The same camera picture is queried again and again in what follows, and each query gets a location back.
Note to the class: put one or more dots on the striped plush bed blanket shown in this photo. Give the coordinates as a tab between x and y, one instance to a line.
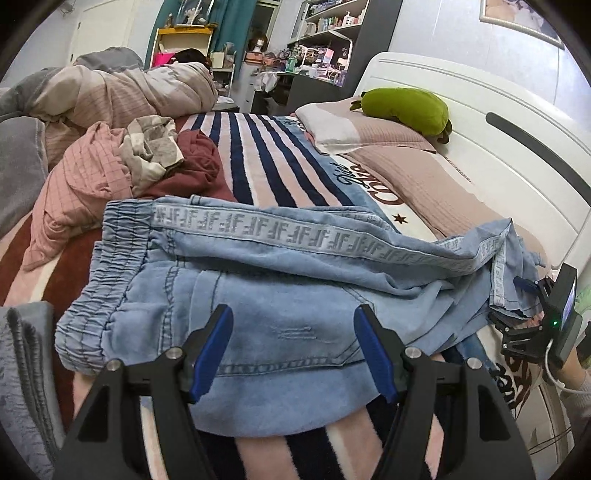
266	161

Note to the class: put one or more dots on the patterned pink grey quilt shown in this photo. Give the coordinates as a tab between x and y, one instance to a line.
23	168

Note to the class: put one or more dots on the framed wall picture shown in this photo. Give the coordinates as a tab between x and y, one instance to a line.
520	16

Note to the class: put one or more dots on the green plush toy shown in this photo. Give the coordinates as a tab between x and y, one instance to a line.
417	109

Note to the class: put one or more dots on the glass display case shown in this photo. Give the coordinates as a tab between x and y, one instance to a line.
194	12

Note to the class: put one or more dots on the pink knit pillow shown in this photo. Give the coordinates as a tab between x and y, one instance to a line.
445	201

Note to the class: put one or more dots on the white bed headboard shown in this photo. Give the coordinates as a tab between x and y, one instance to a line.
529	159

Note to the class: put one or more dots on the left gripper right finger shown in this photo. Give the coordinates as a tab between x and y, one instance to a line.
481	438

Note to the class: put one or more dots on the wig mannequin head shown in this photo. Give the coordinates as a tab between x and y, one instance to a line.
258	43

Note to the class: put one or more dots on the person's right hand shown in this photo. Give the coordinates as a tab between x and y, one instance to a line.
569	377

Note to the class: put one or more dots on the grey beige duvet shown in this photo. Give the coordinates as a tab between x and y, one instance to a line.
107	86

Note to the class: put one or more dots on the light blue denim pants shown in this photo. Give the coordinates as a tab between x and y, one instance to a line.
293	279

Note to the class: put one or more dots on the beige plaid garment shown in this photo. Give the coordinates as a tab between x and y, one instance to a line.
149	151

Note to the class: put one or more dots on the dark desk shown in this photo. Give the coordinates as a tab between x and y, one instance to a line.
293	91

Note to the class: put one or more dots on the person's right forearm sleeve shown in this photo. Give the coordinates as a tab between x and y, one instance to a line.
578	408

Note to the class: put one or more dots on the yellow white shelf unit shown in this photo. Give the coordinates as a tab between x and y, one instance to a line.
167	41

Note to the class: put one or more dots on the dark tall bookshelf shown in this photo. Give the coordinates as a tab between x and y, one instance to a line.
361	44

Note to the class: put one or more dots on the white door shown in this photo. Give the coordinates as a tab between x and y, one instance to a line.
101	26

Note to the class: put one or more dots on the folded grey pants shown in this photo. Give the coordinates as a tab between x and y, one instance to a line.
31	423

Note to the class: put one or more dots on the maroon garment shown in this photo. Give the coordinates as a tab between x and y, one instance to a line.
200	173

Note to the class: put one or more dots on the pink checked garment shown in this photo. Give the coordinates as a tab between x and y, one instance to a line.
73	198

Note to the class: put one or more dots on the teal curtain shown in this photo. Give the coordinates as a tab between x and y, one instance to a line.
232	17

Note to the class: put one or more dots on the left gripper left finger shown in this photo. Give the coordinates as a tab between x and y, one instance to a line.
105	440

